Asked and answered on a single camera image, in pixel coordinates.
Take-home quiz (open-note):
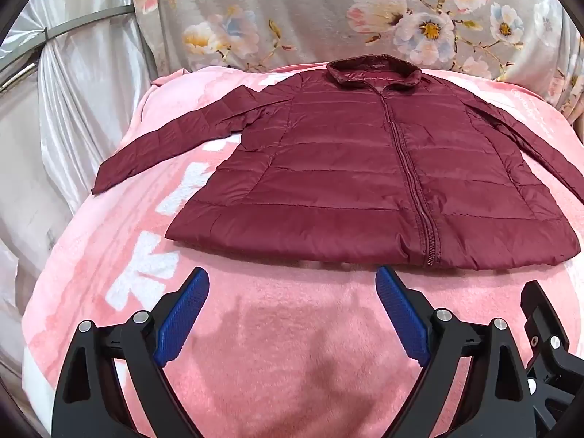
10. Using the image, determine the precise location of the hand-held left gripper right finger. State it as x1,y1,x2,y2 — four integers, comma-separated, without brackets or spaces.
375,265,537,438

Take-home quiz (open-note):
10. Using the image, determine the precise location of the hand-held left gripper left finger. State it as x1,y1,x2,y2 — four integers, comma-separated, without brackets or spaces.
52,267,211,438

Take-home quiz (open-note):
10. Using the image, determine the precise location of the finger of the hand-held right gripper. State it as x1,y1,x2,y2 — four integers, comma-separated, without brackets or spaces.
520,280,584,438

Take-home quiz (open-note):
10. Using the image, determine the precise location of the maroon puffer jacket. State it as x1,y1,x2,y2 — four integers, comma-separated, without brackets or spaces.
91,55,584,271

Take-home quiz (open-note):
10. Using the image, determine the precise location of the pink blanket with white bows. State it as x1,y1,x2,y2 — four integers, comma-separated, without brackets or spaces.
20,65,584,438

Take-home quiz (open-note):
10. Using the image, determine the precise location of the white satin curtain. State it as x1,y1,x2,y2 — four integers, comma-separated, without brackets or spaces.
0,0,153,375

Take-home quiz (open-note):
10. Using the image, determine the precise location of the grey floral bedsheet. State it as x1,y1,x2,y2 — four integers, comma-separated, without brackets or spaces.
132,0,584,124

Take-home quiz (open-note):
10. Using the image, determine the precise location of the grey metal curtain rail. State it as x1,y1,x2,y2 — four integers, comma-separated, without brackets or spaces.
0,4,136,62

